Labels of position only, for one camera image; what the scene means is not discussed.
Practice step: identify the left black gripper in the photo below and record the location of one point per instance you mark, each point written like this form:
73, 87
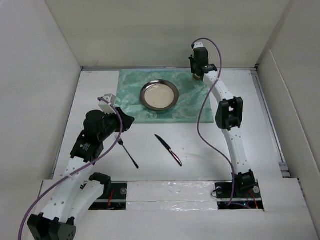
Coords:
127, 120

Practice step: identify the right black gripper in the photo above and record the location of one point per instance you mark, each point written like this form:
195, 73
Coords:
191, 60

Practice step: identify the metal cup with white band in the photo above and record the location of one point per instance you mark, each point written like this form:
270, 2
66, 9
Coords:
197, 78

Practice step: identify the black metal fork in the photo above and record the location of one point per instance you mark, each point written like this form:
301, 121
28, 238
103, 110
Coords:
120, 142

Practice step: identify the green patterned cloth placemat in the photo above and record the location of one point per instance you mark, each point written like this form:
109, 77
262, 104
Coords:
191, 96

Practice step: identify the round plate with dark rim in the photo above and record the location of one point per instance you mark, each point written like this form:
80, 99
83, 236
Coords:
159, 95

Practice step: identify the black handled table knife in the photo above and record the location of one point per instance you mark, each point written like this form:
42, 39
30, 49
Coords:
169, 149

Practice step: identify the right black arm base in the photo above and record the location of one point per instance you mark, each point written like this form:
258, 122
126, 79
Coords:
248, 200

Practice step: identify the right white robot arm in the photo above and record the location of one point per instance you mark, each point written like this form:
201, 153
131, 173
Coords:
228, 118

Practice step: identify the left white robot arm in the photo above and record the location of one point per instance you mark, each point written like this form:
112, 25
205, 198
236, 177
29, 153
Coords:
80, 187

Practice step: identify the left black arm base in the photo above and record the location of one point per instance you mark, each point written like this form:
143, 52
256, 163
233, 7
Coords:
115, 201

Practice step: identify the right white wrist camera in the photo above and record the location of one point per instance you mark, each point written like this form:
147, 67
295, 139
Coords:
197, 45

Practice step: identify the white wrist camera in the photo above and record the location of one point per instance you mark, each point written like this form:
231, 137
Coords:
106, 102
197, 45

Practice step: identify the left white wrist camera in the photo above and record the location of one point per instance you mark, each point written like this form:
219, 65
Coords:
106, 102

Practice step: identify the aluminium table edge rail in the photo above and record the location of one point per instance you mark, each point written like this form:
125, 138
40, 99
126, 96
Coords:
270, 126

